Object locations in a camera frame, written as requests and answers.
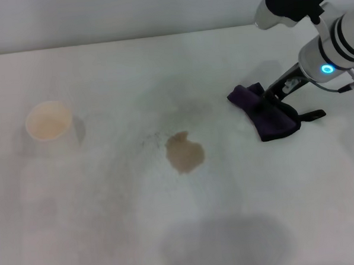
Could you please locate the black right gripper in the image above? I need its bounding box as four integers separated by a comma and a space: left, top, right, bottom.
250, 61, 311, 111

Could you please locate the purple rag with black trim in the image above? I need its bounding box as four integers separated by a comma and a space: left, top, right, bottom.
225, 78, 328, 145

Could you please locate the white paper cup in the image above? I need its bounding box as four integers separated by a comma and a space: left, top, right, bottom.
23, 99, 78, 159

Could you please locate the brown water stain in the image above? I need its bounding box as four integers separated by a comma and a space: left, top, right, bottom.
164, 130, 206, 177

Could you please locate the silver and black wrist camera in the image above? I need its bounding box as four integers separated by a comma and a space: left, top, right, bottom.
253, 0, 332, 31

